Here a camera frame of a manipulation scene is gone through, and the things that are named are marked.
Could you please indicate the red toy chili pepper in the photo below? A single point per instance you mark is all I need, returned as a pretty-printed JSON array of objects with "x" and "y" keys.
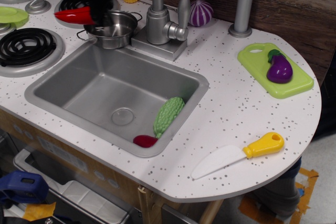
[{"x": 79, "y": 16}]

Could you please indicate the stainless steel pot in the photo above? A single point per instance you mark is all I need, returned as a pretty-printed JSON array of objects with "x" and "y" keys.
[{"x": 117, "y": 31}]

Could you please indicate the rear black stove burner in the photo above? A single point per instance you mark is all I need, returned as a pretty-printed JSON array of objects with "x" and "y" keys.
[{"x": 69, "y": 5}]

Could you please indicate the black stove burner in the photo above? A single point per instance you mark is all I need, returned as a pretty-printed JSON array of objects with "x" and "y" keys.
[
  {"x": 69, "y": 5},
  {"x": 28, "y": 51}
]

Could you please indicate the grey stove knob front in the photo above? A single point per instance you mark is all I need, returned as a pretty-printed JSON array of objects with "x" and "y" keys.
[{"x": 36, "y": 7}]

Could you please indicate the silver toy faucet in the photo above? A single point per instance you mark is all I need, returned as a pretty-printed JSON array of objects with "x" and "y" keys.
[{"x": 161, "y": 36}]

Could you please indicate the light green toy plate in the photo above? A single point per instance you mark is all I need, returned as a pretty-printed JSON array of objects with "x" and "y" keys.
[{"x": 14, "y": 16}]

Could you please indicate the front black stove burner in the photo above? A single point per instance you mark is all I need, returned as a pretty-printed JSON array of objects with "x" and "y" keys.
[{"x": 28, "y": 51}]

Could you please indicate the purple white toy onion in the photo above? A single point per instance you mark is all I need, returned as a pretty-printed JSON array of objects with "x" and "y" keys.
[{"x": 201, "y": 13}]

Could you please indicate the grey toy sink basin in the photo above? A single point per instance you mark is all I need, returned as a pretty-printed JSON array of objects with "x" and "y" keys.
[{"x": 116, "y": 94}]

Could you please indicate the green toy bitter gourd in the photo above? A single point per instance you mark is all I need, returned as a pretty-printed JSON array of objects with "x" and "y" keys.
[{"x": 166, "y": 115}]

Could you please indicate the grey support pole right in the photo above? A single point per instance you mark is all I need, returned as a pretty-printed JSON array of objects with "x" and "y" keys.
[{"x": 240, "y": 28}]

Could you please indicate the dark red toy vegetable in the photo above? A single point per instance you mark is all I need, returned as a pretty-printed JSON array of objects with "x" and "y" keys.
[{"x": 144, "y": 141}]

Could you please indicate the green toy cutting board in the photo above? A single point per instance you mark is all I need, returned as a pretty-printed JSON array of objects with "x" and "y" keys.
[{"x": 254, "y": 58}]

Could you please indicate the purple toy eggplant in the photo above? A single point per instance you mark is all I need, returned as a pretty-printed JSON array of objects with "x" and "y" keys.
[{"x": 280, "y": 70}]

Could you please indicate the blue clamp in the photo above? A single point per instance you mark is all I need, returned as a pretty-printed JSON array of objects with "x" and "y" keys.
[{"x": 23, "y": 187}]

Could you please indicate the toy knife yellow handle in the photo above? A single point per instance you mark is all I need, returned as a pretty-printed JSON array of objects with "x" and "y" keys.
[{"x": 222, "y": 157}]

